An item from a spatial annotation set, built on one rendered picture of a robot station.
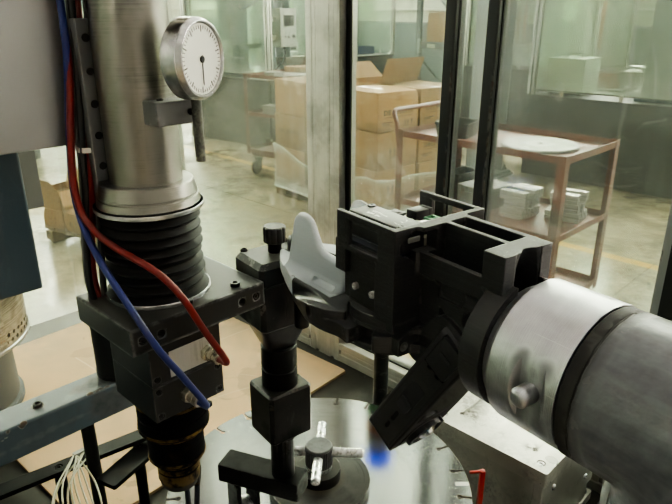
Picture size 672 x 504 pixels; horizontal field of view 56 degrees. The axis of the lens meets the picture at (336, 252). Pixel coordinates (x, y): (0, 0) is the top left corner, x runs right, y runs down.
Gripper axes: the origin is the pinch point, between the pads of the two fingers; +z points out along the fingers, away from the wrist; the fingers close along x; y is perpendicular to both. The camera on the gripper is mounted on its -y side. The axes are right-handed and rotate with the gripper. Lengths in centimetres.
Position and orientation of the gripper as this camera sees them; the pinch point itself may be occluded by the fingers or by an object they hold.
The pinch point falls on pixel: (306, 263)
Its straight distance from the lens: 47.9
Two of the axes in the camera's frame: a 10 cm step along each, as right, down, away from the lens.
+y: 0.0, -9.3, -3.6
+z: -6.0, -2.9, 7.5
